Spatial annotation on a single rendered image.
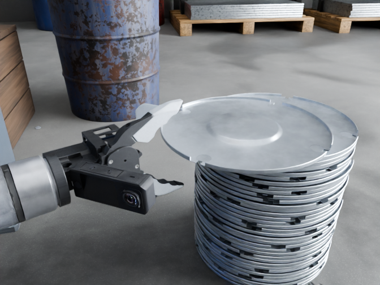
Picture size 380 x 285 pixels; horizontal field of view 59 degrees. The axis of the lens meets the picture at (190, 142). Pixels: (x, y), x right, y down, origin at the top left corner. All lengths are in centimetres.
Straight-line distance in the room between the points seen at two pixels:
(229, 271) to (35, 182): 41
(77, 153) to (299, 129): 37
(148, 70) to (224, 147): 86
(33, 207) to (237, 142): 30
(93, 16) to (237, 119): 76
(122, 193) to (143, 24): 95
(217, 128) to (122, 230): 37
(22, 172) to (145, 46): 94
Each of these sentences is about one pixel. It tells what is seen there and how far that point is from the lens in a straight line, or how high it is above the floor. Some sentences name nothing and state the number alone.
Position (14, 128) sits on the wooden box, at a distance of 131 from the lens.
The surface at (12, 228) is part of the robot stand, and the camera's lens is 90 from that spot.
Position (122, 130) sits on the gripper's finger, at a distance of 46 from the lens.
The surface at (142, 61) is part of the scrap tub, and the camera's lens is 132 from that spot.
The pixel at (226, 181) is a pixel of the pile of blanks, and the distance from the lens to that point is 57.
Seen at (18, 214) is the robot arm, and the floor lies 29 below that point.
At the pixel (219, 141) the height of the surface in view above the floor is 30.
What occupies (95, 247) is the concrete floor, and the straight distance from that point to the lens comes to 80.
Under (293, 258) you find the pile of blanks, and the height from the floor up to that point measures 8.
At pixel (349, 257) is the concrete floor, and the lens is 83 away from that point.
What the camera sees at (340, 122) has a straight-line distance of 69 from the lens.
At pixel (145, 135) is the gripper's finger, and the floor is 34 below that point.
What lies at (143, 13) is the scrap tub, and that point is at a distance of 129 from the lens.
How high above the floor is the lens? 55
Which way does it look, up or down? 28 degrees down
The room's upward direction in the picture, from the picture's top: straight up
